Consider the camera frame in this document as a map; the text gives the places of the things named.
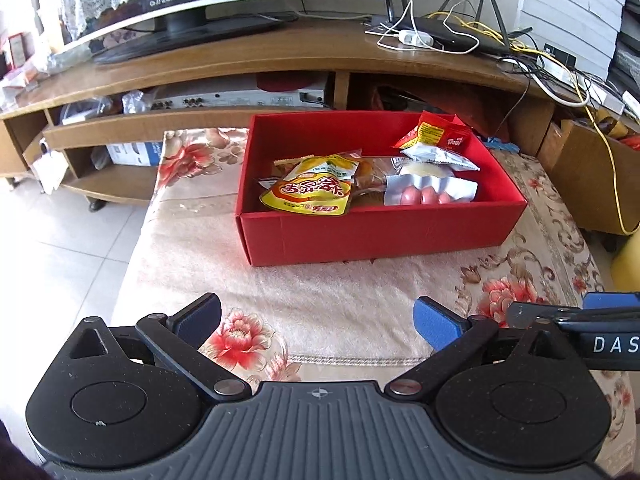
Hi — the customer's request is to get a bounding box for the floral tablecloth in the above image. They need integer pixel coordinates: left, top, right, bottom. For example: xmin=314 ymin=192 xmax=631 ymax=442
xmin=110 ymin=127 xmax=638 ymax=480

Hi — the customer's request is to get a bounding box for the clear bread packet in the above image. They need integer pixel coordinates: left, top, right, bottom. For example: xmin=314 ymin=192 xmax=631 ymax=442
xmin=350 ymin=156 xmax=401 ymax=198

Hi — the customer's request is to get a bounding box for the silver media player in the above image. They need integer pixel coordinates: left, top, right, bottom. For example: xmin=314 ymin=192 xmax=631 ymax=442
xmin=150 ymin=87 xmax=333 ymax=111

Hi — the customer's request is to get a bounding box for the black shelf rack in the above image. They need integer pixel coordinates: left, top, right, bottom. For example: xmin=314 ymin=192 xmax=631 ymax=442
xmin=607 ymin=0 xmax=640 ymax=111

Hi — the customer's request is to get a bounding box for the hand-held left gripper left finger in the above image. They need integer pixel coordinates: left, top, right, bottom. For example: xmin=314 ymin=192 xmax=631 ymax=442
xmin=65 ymin=292 xmax=253 ymax=403

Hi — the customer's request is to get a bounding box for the yellow orange snack packet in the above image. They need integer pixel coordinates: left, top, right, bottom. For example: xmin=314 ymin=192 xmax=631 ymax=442
xmin=259 ymin=172 xmax=357 ymax=217

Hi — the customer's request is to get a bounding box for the white plastic bag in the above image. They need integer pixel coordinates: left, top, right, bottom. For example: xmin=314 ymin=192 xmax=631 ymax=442
xmin=30 ymin=150 xmax=68 ymax=193

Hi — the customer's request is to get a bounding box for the black router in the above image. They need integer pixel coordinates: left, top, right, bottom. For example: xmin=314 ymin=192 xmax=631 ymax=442
xmin=370 ymin=0 xmax=516 ymax=56

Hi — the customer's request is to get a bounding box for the wooden television cabinet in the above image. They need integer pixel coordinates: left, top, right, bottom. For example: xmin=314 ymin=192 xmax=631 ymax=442
xmin=0 ymin=15 xmax=640 ymax=211

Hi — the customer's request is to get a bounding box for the framed certificate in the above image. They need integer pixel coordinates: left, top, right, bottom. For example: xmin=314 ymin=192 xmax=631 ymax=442
xmin=7 ymin=32 xmax=28 ymax=68

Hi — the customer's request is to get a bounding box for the white blue carton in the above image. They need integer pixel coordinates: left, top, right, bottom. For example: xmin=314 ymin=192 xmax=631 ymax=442
xmin=107 ymin=141 xmax=163 ymax=167

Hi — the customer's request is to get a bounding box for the yellow trash bin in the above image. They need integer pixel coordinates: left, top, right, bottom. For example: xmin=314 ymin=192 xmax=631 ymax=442
xmin=610 ymin=232 xmax=640 ymax=296

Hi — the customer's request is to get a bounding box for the white cable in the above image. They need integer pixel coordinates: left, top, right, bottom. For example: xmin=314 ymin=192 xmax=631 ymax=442
xmin=365 ymin=0 xmax=482 ymax=54

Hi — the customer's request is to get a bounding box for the black cable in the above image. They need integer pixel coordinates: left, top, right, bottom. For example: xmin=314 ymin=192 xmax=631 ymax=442
xmin=491 ymin=72 xmax=532 ymax=142

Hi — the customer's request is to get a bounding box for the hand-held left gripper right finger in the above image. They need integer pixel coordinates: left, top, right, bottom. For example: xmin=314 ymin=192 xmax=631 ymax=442
xmin=385 ymin=296 xmax=583 ymax=403

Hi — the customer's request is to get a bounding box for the blue plastic piece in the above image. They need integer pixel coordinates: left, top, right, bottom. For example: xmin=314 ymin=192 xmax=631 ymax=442
xmin=482 ymin=137 xmax=519 ymax=154

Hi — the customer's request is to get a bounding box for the red candy packet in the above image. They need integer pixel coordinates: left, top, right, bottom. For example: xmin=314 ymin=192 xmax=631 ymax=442
xmin=391 ymin=110 xmax=473 ymax=153

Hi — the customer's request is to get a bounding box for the silver sausage packet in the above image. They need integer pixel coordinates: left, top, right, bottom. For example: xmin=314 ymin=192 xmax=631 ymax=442
xmin=385 ymin=175 xmax=478 ymax=207

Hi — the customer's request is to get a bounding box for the black television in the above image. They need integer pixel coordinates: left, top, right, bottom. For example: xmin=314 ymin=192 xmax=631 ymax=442
xmin=60 ymin=0 xmax=341 ymax=66

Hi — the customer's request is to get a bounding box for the clear plastic bag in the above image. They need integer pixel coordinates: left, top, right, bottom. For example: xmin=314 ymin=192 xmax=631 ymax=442
xmin=60 ymin=97 xmax=113 ymax=126

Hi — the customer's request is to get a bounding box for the white power strip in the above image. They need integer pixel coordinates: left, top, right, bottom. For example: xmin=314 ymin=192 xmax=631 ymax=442
xmin=537 ymin=52 xmax=626 ymax=113

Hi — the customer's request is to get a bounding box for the brown open box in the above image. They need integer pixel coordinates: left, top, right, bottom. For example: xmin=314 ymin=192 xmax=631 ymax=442
xmin=542 ymin=119 xmax=640 ymax=235

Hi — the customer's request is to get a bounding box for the yellow cable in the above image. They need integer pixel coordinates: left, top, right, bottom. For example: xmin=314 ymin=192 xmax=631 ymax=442
xmin=435 ymin=7 xmax=640 ymax=235

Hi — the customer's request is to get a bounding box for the red cardboard box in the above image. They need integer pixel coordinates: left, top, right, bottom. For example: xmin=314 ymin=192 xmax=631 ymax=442
xmin=235 ymin=109 xmax=528 ymax=267

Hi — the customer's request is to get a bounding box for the white spicy strip packet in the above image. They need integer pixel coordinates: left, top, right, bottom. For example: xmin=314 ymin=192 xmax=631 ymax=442
xmin=400 ymin=142 xmax=482 ymax=172

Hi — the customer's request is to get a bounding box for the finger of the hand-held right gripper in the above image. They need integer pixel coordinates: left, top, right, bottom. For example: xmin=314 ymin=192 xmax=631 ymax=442
xmin=582 ymin=291 xmax=640 ymax=311
xmin=506 ymin=301 xmax=640 ymax=331

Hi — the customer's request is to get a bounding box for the yellow green mango packet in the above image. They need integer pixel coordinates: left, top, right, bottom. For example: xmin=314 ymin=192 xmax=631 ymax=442
xmin=274 ymin=149 xmax=363 ymax=183

